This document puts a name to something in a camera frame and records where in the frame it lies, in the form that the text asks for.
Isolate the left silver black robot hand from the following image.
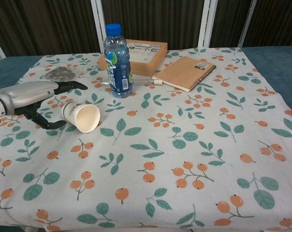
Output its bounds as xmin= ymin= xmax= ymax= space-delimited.
xmin=0 ymin=81 xmax=88 ymax=131

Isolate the white paper cup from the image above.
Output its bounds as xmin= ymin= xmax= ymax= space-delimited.
xmin=61 ymin=101 xmax=101 ymax=134

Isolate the clear bag of dark pieces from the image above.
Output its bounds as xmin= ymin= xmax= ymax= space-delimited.
xmin=41 ymin=64 xmax=85 ymax=83

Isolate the blue-capped plastic drink bottle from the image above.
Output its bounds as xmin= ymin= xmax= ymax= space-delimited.
xmin=104 ymin=23 xmax=134 ymax=99

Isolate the clear glass tube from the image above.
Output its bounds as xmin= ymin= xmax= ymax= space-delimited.
xmin=102 ymin=77 xmax=164 ymax=87

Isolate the floral fruit-print tablecloth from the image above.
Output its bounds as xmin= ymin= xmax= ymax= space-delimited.
xmin=0 ymin=46 xmax=292 ymax=232

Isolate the brown spiral notebook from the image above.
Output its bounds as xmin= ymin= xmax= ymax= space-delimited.
xmin=152 ymin=56 xmax=217 ymax=93

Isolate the wooden picture frame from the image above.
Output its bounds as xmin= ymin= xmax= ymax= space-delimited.
xmin=97 ymin=39 xmax=168 ymax=76

